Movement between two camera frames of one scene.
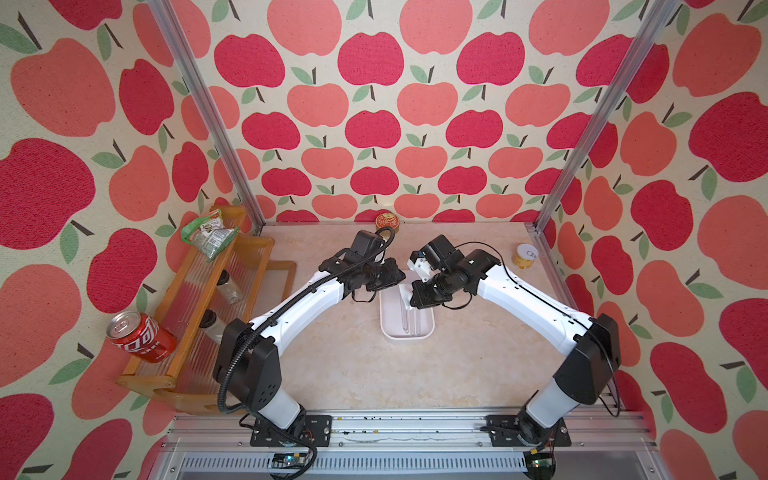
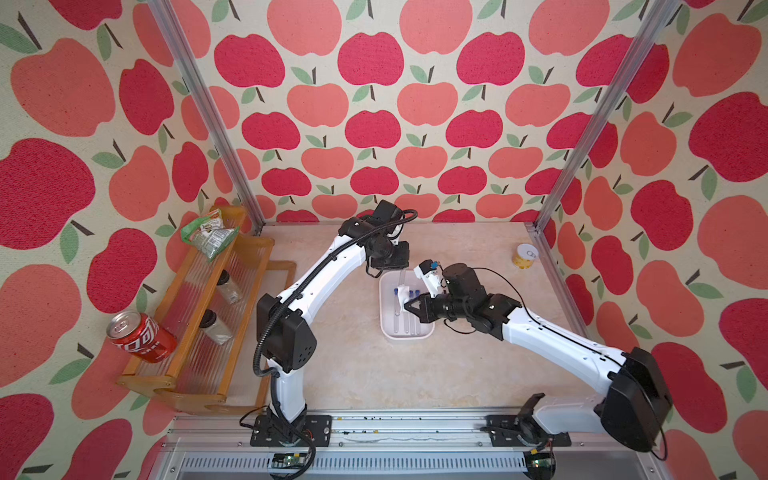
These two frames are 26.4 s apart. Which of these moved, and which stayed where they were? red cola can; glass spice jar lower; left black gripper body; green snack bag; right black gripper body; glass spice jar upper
Moved: left black gripper body; right black gripper body
Stayed: glass spice jar lower; glass spice jar upper; red cola can; green snack bag
